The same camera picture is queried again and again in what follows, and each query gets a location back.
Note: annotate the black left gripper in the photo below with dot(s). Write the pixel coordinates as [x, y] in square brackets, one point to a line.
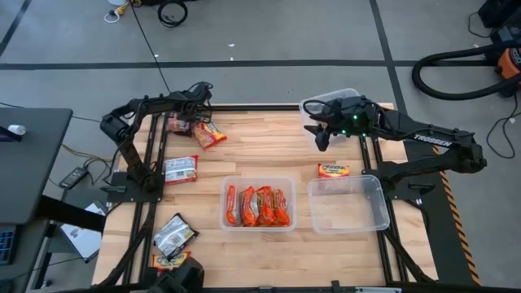
[189, 103]

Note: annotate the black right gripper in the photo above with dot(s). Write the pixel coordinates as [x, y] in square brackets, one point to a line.
[350, 116]

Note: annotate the black Maruchan ramen packet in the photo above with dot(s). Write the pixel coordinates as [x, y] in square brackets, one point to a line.
[175, 237]
[179, 127]

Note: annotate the red yellow Maruchan ramen packet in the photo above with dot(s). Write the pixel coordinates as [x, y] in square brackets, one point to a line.
[181, 170]
[334, 171]
[163, 262]
[209, 136]

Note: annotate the labelled clear plastic bin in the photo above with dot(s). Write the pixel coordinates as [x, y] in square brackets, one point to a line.
[260, 181]

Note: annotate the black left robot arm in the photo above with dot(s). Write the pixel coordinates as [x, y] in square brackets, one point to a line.
[130, 156]

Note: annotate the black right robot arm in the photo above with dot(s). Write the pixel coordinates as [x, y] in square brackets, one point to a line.
[431, 138]

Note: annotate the black power adapter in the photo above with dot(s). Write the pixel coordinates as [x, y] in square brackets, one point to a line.
[74, 177]

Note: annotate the black bulky object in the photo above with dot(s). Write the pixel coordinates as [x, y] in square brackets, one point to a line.
[183, 276]

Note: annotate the black platform with hazard stripes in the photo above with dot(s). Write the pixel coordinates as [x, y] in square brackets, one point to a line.
[443, 244]

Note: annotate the white paper sheets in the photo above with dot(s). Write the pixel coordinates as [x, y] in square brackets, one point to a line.
[81, 242]

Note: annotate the black desk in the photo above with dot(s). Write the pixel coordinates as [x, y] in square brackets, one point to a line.
[28, 171]

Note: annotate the small white object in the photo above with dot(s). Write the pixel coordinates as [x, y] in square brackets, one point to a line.
[17, 129]

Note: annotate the orange black vacuum cleaner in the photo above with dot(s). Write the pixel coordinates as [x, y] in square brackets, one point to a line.
[510, 65]

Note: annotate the black equipment case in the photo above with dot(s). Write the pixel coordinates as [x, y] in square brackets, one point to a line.
[502, 12]

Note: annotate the blue lit keyboard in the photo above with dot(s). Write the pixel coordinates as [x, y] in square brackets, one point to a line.
[6, 246]

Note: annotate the black aluminium rig frame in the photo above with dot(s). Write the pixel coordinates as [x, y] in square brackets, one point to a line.
[252, 107]

